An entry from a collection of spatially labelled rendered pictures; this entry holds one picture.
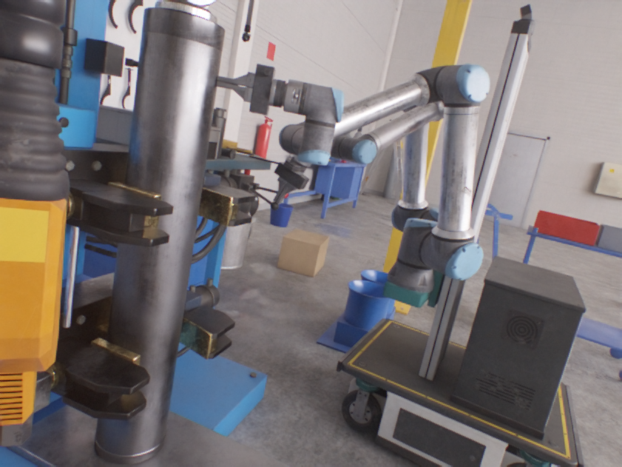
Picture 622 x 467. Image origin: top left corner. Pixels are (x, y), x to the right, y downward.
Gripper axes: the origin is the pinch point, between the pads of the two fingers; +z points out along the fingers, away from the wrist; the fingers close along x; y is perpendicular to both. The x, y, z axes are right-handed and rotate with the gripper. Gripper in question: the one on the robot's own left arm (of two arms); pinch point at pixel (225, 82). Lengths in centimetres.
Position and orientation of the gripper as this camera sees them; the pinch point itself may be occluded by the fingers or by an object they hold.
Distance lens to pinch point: 133.6
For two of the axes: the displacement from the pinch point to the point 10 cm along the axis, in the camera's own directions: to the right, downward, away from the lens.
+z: -9.8, -1.8, -0.5
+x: -1.9, 9.6, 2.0
